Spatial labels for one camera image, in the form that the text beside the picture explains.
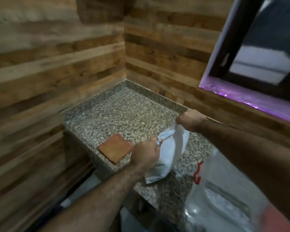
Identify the dark framed window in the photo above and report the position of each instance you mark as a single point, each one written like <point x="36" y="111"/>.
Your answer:
<point x="263" y="45"/>

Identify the person's left forearm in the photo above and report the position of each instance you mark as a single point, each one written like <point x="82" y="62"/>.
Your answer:
<point x="99" y="202"/>

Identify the red plastic lid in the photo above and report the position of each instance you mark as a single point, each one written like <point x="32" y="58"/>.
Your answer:
<point x="278" y="219"/>

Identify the clear plastic container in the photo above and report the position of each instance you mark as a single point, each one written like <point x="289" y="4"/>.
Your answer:
<point x="222" y="195"/>

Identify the person's left hand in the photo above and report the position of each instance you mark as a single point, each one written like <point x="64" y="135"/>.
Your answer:
<point x="145" y="154"/>

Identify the person's right forearm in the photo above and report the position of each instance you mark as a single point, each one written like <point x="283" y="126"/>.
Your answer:
<point x="256" y="161"/>

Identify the speckled granite countertop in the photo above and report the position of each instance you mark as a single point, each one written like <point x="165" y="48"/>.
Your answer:
<point x="125" y="113"/>

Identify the person's right hand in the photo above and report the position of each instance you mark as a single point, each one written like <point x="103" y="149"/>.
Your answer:
<point x="191" y="120"/>

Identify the white plastic flour bag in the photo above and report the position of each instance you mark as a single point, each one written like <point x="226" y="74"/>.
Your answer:
<point x="169" y="152"/>

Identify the orange folded cleaning cloth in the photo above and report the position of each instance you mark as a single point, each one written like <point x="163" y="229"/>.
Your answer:
<point x="114" y="148"/>

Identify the pink film on sill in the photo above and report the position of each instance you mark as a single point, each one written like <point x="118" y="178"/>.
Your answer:
<point x="251" y="99"/>

